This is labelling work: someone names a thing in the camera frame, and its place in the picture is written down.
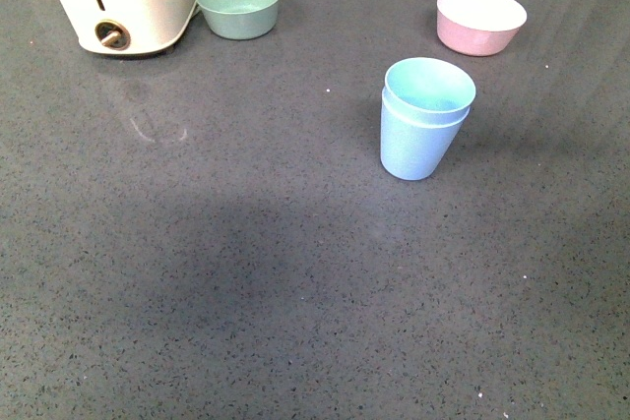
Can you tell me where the blue cup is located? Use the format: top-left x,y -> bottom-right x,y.
380,87 -> 471,181
382,57 -> 476,126

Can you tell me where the green bowl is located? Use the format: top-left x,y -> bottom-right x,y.
196,0 -> 280,40

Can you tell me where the pink bowl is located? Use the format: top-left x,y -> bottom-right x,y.
436,0 -> 528,57

